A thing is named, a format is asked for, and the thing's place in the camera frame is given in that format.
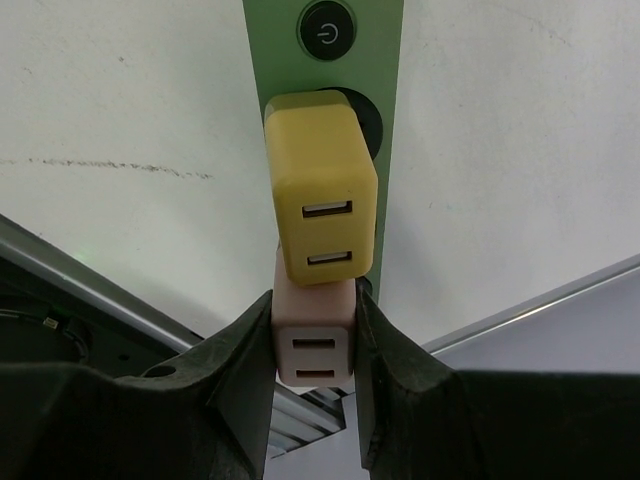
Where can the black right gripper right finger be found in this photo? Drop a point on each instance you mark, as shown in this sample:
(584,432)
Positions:
(420,419)

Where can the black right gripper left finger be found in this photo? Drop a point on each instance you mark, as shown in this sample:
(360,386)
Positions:
(203,414)

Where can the pink and brown plug adapter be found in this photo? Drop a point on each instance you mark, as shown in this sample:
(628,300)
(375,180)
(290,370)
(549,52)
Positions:
(313,330)

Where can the yellow USB plug adapter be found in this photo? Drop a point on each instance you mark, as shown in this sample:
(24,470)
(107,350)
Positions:
(324,186)

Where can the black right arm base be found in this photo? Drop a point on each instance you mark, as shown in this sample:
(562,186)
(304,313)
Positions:
(55,335)

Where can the green power strip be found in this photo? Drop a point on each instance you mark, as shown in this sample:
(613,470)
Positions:
(350,46)

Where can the aluminium front rail frame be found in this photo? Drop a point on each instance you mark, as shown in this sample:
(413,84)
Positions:
(297,420)

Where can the aluminium rail frame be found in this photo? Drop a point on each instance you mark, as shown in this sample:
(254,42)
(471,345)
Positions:
(539,304)
(297,420)

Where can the aluminium right rail frame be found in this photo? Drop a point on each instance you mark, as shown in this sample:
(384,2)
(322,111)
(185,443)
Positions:
(539,304)

